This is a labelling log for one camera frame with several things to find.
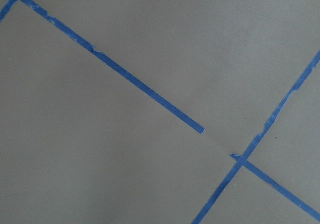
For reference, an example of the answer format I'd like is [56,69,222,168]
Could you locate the blue tape strip short piece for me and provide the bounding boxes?
[243,161,320,222]

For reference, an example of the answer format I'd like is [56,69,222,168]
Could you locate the blue tape strip right diagonal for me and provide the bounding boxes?
[192,52,320,224]

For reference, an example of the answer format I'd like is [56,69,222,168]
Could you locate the blue tape strip long diagonal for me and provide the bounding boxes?
[18,0,205,134]

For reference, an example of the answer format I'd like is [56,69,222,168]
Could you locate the blue tape strip corner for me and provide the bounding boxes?
[0,0,18,21]

